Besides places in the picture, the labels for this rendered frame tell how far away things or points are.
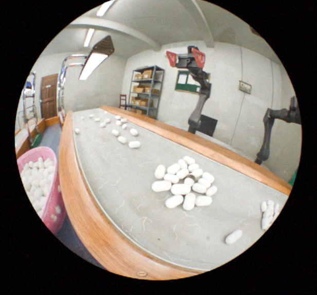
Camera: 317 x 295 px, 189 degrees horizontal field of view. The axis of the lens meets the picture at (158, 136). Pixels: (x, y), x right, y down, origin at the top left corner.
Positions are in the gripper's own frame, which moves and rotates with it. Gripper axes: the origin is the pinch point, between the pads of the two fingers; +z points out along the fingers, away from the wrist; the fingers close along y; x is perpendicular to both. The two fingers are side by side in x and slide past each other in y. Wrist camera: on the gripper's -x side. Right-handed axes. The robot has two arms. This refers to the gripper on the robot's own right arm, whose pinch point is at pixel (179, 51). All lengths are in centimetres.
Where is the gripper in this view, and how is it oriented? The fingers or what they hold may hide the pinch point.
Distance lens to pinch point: 34.1
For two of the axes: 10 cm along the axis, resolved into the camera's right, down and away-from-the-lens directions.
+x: -1.6, 8.9, 4.3
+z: -6.3, 2.4, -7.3
